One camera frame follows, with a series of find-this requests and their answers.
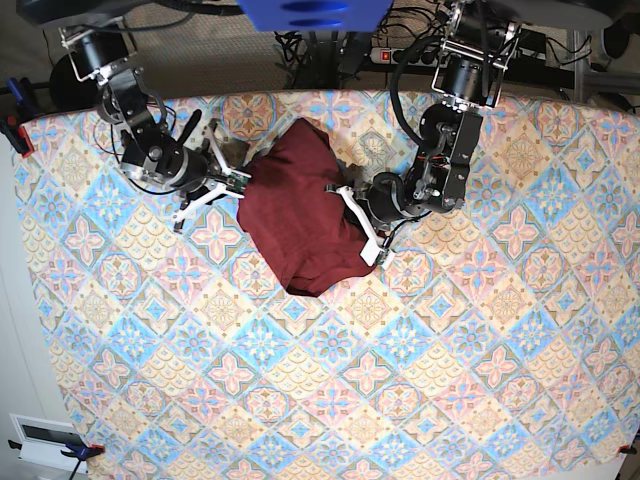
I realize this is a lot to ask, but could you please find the white power strip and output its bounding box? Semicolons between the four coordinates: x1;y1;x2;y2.
369;46;440;67

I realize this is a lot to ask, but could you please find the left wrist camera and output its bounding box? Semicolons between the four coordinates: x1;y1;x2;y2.
360;242;396;270

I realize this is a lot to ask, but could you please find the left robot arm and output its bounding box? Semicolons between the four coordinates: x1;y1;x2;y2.
328;1;624;266

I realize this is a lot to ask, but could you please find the patterned tablecloth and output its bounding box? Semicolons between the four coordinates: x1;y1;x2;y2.
12;97;639;479

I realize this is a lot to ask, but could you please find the black round stool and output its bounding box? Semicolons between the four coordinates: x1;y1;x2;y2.
49;52;100;112

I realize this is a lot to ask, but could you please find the blue orange clamp upper left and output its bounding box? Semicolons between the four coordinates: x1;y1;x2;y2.
1;77;35;158

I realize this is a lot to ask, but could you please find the orange clamp lower right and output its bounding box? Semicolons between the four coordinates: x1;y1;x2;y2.
617;445;638;455

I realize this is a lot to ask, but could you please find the blue orange clamp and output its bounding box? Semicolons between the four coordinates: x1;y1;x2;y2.
1;77;35;158
7;438;105;459

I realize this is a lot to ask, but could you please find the dark red t-shirt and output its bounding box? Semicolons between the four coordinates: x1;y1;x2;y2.
237;118;374;297

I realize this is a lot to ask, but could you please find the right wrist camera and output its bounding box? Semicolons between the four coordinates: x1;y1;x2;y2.
227;170;251;195

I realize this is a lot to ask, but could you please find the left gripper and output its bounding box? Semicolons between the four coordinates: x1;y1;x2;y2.
324;172;430;250

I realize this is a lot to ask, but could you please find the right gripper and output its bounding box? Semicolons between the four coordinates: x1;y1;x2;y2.
172;118;235;231

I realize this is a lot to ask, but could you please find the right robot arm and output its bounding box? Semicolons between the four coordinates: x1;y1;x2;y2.
16;1;250;232

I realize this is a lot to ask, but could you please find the blue orange clamp lower left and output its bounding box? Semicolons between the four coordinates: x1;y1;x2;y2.
7;438;105;459

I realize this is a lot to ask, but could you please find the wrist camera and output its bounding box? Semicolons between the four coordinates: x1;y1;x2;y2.
360;242;396;270
227;170;251;195

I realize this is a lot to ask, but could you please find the white wall vent box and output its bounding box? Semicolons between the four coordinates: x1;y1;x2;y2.
9;413;83;473

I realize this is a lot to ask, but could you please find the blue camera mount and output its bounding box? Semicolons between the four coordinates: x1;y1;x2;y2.
237;0;392;32

